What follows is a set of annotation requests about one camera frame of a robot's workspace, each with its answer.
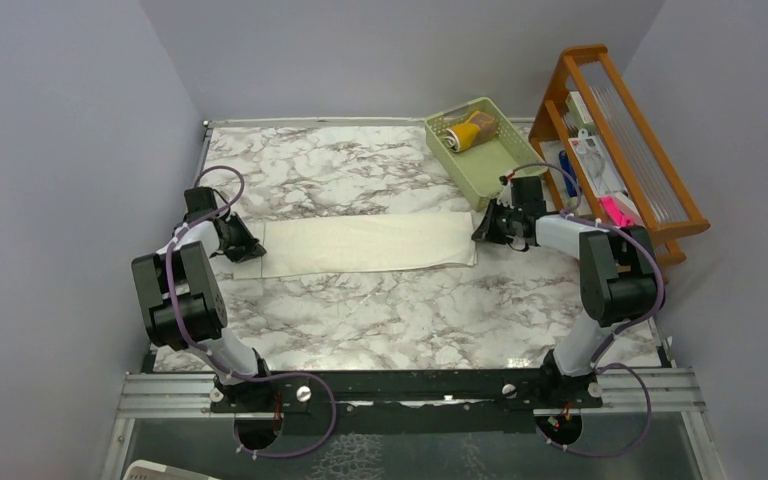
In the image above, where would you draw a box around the cream white towel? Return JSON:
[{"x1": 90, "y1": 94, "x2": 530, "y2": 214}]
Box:
[{"x1": 215, "y1": 212, "x2": 477, "y2": 280}]

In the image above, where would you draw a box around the brown yellow bear towel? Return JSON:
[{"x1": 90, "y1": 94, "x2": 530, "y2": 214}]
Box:
[{"x1": 442, "y1": 111, "x2": 499, "y2": 153}]

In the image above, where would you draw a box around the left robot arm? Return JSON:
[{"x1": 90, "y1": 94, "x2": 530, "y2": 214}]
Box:
[{"x1": 131, "y1": 187, "x2": 275, "y2": 411}]

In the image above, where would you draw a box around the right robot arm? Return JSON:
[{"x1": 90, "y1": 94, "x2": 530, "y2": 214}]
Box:
[{"x1": 472, "y1": 173, "x2": 665, "y2": 407}]

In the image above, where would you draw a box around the blue item on rack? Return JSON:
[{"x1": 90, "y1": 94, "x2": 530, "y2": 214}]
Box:
[{"x1": 557, "y1": 149, "x2": 580, "y2": 199}]

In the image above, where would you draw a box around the light green plastic basket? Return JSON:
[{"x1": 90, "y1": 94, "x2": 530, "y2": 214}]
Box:
[{"x1": 424, "y1": 97, "x2": 548, "y2": 211}]

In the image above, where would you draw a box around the white packaged item on rack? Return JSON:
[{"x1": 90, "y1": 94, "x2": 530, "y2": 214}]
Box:
[{"x1": 568, "y1": 129, "x2": 626, "y2": 198}]

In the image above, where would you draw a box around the pink item on rack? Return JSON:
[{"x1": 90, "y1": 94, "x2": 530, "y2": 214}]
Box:
[{"x1": 599, "y1": 192, "x2": 644, "y2": 227}]

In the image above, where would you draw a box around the small box on rack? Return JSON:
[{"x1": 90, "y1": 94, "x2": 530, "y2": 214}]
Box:
[{"x1": 565, "y1": 90, "x2": 595, "y2": 131}]

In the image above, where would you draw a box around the orange wooden rack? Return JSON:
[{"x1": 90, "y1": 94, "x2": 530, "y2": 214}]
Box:
[{"x1": 528, "y1": 44, "x2": 710, "y2": 268}]

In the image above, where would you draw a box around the white bin corner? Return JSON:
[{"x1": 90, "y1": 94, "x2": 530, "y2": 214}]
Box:
[{"x1": 122, "y1": 460, "x2": 218, "y2": 480}]

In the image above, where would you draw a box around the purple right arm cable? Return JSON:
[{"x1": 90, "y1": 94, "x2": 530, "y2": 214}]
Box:
[{"x1": 499, "y1": 162, "x2": 668, "y2": 460}]

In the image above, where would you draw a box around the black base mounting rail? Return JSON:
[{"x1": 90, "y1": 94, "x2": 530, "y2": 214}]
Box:
[{"x1": 210, "y1": 368, "x2": 603, "y2": 437}]

